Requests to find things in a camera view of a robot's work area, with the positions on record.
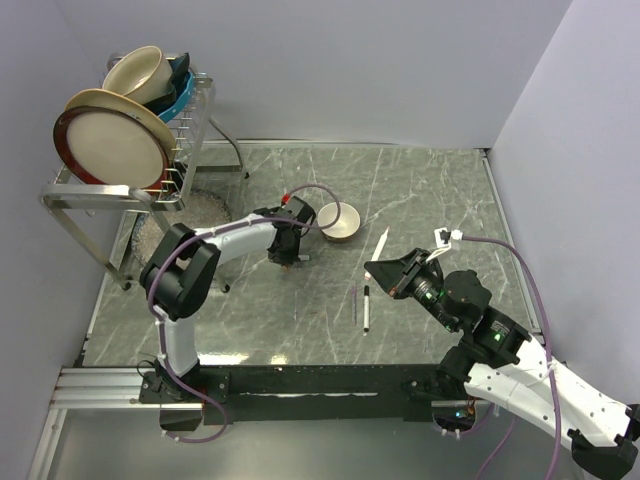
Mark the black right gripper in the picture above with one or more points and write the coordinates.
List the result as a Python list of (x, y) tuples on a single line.
[(395, 274)]

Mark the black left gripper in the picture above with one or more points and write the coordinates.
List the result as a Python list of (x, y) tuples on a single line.
[(291, 258)]

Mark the white pen pink end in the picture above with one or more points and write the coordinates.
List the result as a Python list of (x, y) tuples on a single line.
[(380, 245)]

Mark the white pen black tip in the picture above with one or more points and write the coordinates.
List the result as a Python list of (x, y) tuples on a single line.
[(366, 310)]

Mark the white pen purple tip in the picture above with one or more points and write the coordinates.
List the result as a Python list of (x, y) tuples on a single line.
[(354, 304)]

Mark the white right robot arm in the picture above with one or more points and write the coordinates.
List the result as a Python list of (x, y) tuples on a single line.
[(498, 360)]

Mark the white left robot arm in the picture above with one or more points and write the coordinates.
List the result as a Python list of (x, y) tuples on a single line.
[(181, 271)]

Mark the small cream bowl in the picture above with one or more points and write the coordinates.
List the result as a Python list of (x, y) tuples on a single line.
[(345, 228)]

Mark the speckled grey plate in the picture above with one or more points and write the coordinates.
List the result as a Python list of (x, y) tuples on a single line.
[(204, 210)]

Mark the metal dish rack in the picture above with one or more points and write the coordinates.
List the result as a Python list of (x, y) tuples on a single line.
[(189, 127)]

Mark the black base bar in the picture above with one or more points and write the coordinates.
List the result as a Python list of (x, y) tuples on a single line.
[(245, 393)]

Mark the blue dish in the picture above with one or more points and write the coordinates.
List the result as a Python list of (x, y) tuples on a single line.
[(181, 103)]

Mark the red rimmed white plate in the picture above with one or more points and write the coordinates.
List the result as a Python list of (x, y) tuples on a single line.
[(100, 146)]

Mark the black dish in rack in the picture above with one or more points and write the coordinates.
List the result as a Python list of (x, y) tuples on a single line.
[(180, 71)]

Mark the large beige bowl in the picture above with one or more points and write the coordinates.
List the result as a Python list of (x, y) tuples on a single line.
[(143, 75)]

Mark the beige plate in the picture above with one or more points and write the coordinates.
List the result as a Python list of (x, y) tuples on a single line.
[(96, 97)]

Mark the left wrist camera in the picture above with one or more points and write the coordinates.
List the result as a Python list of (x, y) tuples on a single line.
[(297, 209)]

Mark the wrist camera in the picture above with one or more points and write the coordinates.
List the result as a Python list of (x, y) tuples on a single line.
[(446, 240), (297, 209)]

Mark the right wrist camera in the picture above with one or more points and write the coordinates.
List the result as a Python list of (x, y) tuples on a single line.
[(446, 240)]

